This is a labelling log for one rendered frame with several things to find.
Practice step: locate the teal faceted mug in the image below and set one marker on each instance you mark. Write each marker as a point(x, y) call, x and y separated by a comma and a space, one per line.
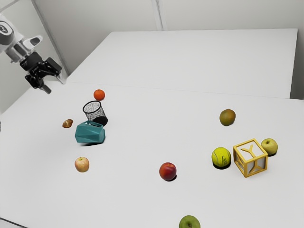
point(90, 134)

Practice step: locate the brownish green round fruit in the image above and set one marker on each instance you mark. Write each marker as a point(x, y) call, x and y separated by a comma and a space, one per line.
point(227, 117)

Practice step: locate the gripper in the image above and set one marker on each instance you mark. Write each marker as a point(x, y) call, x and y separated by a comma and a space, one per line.
point(31, 62)

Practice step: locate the black mesh pen holder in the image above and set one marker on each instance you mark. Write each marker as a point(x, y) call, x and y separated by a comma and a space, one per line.
point(95, 113)

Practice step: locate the green apple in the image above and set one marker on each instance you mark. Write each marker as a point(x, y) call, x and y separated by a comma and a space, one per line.
point(189, 222)

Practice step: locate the yellow-green apple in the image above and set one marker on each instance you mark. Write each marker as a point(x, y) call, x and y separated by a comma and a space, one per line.
point(269, 146)

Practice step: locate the yellow letter block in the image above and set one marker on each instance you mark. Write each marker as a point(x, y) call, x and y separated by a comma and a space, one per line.
point(250, 158)

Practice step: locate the pale pink apple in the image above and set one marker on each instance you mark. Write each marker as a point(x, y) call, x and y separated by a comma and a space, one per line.
point(82, 164)

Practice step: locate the tennis ball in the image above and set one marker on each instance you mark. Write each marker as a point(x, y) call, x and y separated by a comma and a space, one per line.
point(221, 156)

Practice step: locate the red peach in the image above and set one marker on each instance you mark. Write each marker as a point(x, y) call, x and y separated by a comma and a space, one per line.
point(167, 171)

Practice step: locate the orange fruit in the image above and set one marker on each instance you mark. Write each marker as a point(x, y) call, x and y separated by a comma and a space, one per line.
point(99, 94)

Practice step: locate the brown bread roll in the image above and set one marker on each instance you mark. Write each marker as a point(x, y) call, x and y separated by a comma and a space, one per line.
point(67, 123)

